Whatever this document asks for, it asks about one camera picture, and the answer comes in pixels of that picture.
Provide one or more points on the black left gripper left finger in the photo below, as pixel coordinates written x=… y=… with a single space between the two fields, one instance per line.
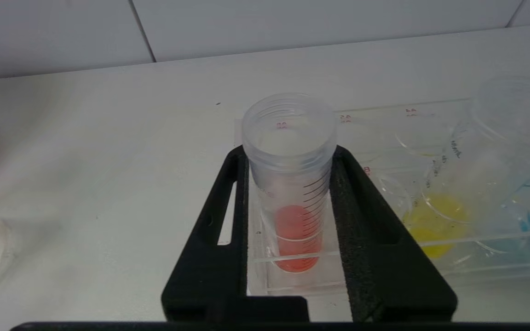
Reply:
x=210 y=266

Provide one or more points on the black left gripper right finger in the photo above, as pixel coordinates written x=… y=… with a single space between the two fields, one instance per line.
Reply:
x=384 y=266

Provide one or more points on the test tube with yellow pigment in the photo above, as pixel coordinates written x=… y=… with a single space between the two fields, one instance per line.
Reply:
x=437 y=220

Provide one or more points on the test tube with red pigment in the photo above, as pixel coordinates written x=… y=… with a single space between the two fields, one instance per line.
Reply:
x=292 y=230

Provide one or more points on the clear plastic test tube rack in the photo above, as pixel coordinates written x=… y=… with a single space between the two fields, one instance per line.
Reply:
x=476 y=269

